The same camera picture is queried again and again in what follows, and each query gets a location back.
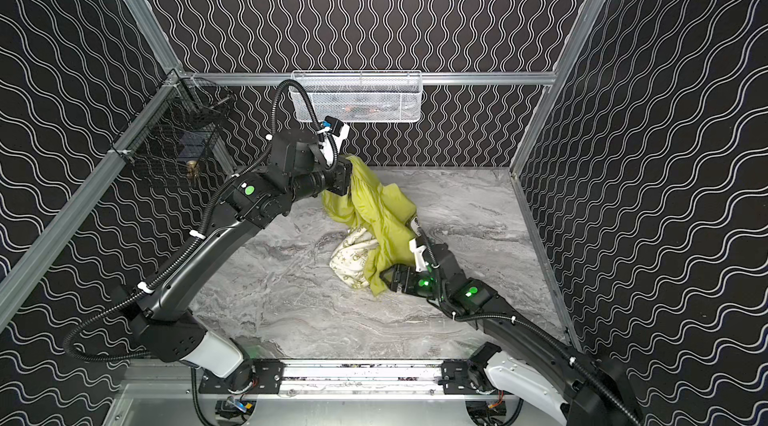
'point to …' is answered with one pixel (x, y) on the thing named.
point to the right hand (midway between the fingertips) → (392, 278)
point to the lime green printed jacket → (382, 212)
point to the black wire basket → (179, 124)
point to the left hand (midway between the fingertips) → (360, 160)
